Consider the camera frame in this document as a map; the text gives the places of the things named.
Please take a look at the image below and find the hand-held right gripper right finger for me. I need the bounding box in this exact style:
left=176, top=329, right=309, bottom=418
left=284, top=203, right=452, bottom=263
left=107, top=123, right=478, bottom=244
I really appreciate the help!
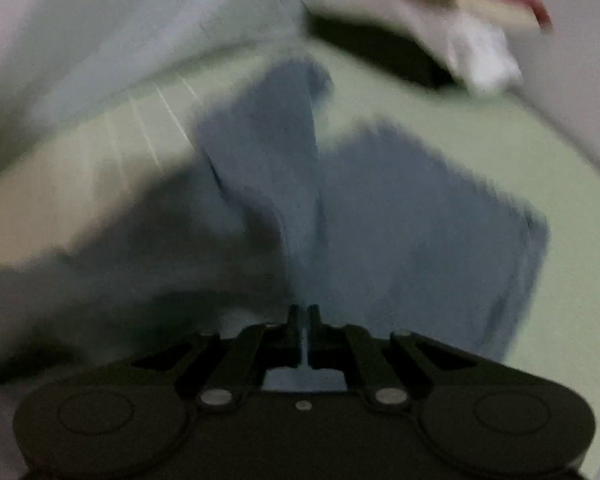
left=306, top=304, right=481, bottom=408

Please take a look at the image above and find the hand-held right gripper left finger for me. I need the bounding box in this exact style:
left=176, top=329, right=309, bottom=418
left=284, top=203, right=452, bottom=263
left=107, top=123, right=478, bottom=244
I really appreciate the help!
left=130, top=304, right=303, bottom=408

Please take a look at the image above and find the blue-grey garment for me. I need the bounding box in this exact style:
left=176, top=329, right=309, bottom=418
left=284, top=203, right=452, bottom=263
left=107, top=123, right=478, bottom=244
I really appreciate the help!
left=55, top=57, right=551, bottom=393

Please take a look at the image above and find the pale green bed sheet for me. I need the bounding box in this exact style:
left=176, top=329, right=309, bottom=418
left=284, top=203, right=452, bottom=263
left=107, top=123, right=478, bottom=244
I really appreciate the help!
left=0, top=42, right=600, bottom=480

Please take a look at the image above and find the black box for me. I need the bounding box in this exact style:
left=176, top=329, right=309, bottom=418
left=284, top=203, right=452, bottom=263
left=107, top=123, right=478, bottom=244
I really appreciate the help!
left=302, top=2, right=456, bottom=93

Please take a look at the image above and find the white cloth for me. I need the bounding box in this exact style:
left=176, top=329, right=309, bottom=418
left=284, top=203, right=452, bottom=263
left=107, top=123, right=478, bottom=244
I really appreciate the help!
left=305, top=0, right=523, bottom=96

